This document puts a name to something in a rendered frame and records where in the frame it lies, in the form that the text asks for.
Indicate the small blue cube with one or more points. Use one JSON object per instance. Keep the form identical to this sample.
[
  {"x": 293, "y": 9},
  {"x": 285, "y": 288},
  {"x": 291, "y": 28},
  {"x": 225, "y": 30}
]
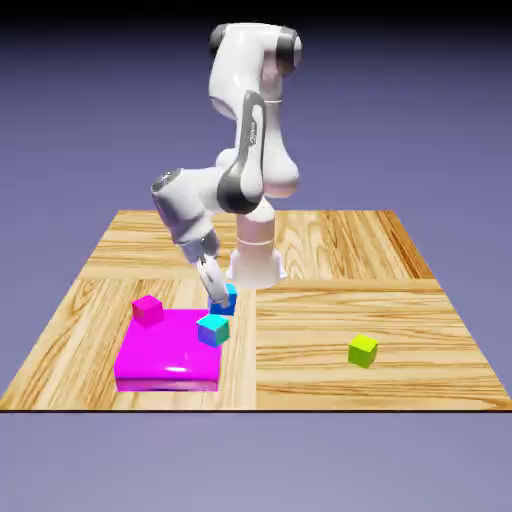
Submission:
[{"x": 231, "y": 296}]

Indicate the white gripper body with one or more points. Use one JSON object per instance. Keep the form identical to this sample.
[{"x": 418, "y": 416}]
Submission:
[{"x": 212, "y": 280}]

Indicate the small pink cube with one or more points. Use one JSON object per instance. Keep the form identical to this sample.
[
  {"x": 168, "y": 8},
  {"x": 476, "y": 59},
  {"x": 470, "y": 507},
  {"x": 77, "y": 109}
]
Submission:
[{"x": 147, "y": 310}]

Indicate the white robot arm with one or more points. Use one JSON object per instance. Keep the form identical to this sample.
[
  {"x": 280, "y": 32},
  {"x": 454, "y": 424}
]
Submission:
[{"x": 248, "y": 120}]

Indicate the small yellow-green cube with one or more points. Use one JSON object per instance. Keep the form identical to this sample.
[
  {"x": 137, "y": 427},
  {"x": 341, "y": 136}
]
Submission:
[{"x": 362, "y": 350}]

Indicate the small cyan cube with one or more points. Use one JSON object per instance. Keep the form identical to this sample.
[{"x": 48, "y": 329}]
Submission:
[{"x": 213, "y": 330}]

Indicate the large magenta box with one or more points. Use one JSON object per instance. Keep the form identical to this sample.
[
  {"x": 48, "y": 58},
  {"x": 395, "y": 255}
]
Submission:
[{"x": 168, "y": 356}]

